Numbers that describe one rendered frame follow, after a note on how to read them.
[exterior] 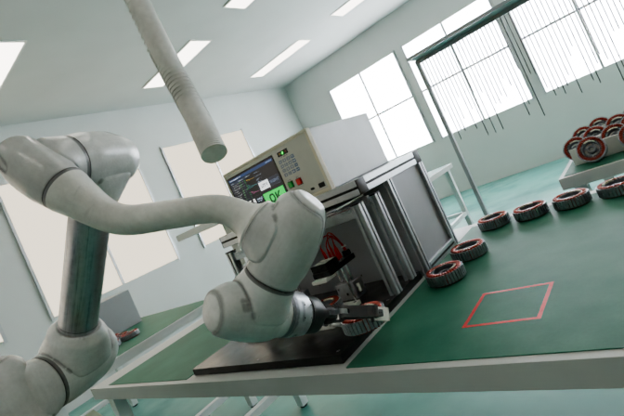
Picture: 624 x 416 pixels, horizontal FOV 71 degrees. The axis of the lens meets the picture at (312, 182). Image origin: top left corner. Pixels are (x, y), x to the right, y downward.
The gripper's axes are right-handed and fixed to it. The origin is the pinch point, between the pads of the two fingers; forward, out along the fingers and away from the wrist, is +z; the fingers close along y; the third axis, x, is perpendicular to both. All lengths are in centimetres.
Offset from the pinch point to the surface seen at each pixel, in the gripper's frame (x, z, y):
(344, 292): 11.6, 25.0, -25.7
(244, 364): -7.8, -2.9, -41.4
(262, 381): -12.3, -5.0, -31.1
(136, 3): 214, -2, -155
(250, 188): 50, 4, -47
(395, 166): 49, 30, -3
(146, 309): 76, 183, -496
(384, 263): 15.8, 18.6, -4.7
